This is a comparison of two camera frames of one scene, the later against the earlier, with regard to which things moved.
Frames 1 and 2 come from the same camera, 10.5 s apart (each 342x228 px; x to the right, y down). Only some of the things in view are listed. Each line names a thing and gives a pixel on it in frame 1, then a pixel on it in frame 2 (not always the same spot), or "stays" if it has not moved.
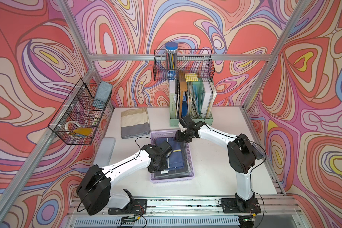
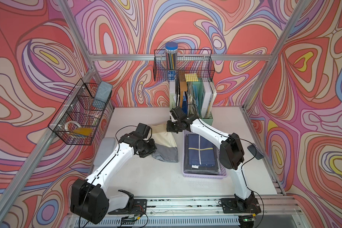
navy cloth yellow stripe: [176, 159] to [201, 152]
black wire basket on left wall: [76, 122] stays
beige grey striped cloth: [135, 122] to [166, 148]
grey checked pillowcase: [177, 173] to [198, 170]
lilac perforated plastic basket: [162, 134] to [223, 171]
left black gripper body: [161, 166] to [147, 148]
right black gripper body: [183, 136] to [173, 127]
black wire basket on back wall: [195, 65] stays
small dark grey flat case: [258, 152] stays
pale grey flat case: [104, 152] stays
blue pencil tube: [171, 50] stays
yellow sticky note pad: [191, 77] stays
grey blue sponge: [103, 90] stays
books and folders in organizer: [196, 99] stays
